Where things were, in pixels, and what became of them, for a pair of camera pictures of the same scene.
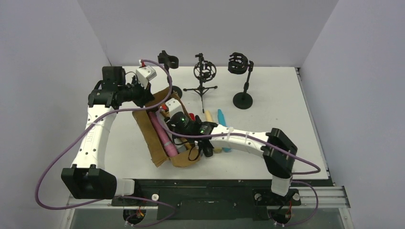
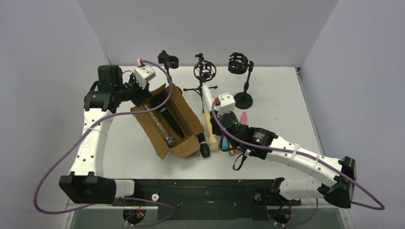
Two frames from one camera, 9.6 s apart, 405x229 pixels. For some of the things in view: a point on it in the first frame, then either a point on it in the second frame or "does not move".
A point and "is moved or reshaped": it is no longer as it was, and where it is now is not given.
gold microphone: x=164 y=111 to x=231 y=151
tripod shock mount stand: x=203 y=71 does not move
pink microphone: x=169 y=147 to x=243 y=118
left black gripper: x=147 y=96 does not move
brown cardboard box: x=167 y=129 is moved or reshaped
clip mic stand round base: x=177 y=90 to x=169 y=61
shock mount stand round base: x=239 y=64 does not move
